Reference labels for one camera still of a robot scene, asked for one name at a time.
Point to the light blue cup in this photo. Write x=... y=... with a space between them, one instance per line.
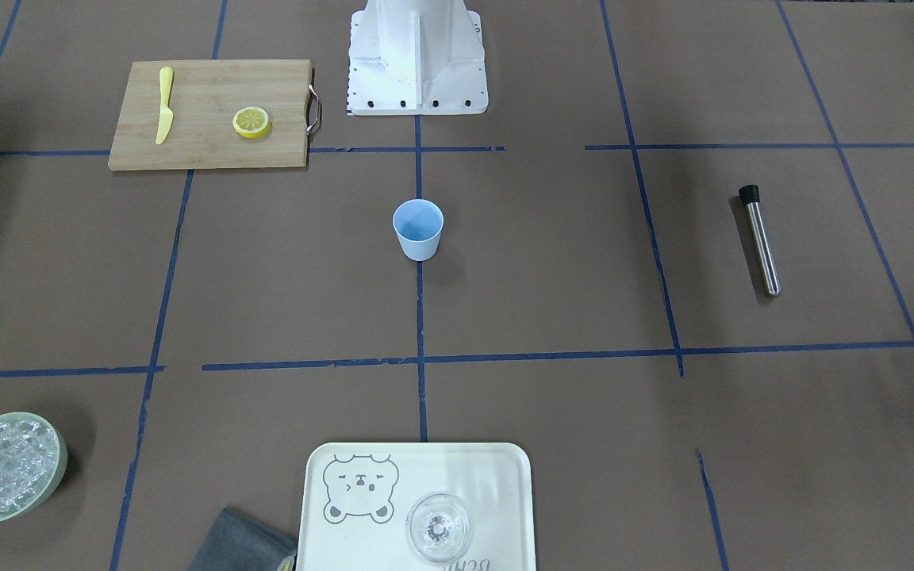
x=418 y=225

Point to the yellow plastic knife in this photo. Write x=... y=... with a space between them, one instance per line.
x=166 y=113

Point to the steel muddler black tip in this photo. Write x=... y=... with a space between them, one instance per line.
x=749 y=196

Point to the clear wine glass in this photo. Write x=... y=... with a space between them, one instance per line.
x=440 y=528

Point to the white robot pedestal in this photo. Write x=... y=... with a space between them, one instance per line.
x=409 y=58

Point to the cream bear tray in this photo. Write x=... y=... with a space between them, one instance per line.
x=357 y=497

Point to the wooden cutting board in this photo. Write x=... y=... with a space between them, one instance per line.
x=205 y=96

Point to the green bowl of ice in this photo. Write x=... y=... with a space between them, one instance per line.
x=33 y=461

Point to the lemon slice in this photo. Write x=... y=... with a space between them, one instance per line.
x=251 y=122

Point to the grey folded cloth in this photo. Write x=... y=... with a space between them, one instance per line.
x=237 y=542

